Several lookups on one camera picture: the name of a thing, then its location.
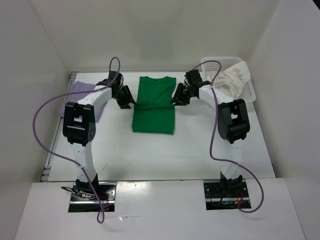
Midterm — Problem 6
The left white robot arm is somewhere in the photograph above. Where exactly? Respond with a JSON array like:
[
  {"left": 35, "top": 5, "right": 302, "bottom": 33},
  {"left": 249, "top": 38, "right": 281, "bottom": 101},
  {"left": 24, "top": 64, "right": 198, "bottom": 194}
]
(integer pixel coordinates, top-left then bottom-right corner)
[{"left": 62, "top": 85, "right": 136, "bottom": 200}]

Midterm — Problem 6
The green t shirt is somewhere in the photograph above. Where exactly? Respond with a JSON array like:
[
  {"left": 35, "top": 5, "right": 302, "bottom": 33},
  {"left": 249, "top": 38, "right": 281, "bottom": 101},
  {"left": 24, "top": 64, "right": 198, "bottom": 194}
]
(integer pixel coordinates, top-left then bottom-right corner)
[{"left": 131, "top": 76, "right": 177, "bottom": 135}]

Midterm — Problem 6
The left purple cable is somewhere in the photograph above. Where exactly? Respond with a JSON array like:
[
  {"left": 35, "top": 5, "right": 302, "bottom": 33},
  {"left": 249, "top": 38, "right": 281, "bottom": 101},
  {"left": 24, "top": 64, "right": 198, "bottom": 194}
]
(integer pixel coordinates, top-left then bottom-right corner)
[{"left": 32, "top": 56, "right": 123, "bottom": 223}]

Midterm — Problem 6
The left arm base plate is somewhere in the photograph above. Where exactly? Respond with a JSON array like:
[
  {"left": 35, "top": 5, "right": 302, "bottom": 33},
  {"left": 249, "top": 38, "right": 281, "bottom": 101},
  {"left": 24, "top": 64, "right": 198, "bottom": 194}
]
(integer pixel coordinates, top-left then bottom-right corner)
[{"left": 62, "top": 182, "right": 117, "bottom": 213}]

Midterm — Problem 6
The white t shirt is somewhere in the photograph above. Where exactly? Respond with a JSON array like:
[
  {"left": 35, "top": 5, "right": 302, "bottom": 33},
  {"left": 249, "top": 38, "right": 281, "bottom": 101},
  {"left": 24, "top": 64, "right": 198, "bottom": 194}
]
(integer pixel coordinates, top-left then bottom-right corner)
[{"left": 202, "top": 60, "right": 252, "bottom": 99}]

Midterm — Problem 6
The purple t shirt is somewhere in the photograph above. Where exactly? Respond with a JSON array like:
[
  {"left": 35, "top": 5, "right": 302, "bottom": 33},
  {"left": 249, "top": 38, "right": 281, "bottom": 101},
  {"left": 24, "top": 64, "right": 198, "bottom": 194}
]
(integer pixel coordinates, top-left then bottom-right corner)
[{"left": 58, "top": 80, "right": 107, "bottom": 123}]

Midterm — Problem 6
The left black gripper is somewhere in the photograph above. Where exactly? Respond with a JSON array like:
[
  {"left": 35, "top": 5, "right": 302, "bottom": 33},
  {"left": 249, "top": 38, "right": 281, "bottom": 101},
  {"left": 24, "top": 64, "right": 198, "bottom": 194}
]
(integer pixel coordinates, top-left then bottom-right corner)
[{"left": 113, "top": 85, "right": 137, "bottom": 110}]

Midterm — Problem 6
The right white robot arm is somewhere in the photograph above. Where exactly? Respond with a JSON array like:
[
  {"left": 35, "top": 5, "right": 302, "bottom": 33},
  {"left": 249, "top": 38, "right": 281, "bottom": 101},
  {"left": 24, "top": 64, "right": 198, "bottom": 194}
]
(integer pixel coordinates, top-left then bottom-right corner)
[{"left": 171, "top": 81, "right": 254, "bottom": 197}]

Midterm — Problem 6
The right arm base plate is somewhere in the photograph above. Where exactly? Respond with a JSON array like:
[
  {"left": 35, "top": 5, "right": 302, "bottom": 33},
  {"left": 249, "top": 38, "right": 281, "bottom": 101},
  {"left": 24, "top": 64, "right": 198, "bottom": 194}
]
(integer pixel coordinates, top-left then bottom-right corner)
[{"left": 203, "top": 180, "right": 251, "bottom": 211}]

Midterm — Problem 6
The white plastic basket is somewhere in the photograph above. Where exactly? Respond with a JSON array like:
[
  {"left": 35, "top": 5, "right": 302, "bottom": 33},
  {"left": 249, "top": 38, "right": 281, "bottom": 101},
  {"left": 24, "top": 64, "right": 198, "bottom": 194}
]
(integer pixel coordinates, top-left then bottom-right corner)
[{"left": 200, "top": 56, "right": 257, "bottom": 103}]

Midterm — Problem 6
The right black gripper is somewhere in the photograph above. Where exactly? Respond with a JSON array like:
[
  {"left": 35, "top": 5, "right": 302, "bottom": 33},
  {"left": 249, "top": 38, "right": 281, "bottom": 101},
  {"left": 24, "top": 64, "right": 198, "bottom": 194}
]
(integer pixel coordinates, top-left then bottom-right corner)
[{"left": 170, "top": 82, "right": 196, "bottom": 106}]

